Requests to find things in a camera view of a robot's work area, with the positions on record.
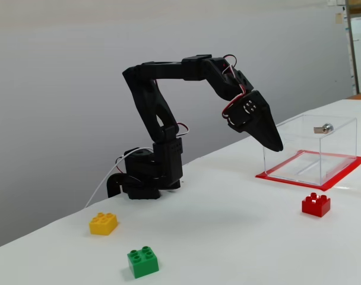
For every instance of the black table clamp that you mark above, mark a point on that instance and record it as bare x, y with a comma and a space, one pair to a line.
112, 184

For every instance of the transparent plastic box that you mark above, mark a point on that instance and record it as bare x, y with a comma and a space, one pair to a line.
311, 160

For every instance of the yellow lego brick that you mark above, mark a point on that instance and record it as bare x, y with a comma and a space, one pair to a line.
103, 224

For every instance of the white cabinet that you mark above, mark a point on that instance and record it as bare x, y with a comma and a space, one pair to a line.
358, 53

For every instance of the metal box lock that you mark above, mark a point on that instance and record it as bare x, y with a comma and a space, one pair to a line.
326, 128

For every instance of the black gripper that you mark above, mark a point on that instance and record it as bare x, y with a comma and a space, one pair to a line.
255, 116

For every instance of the red lego brick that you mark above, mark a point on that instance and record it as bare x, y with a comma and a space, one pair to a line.
315, 206

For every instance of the paper note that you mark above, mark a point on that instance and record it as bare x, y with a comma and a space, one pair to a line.
338, 18

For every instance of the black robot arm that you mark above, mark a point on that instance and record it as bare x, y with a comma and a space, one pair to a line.
145, 98

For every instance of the red tape frame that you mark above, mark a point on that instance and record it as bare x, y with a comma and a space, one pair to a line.
340, 178

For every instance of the green lego brick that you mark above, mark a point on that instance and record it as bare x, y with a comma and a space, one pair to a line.
143, 264

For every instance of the wooden shelf post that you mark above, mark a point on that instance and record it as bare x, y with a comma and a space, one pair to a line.
352, 44

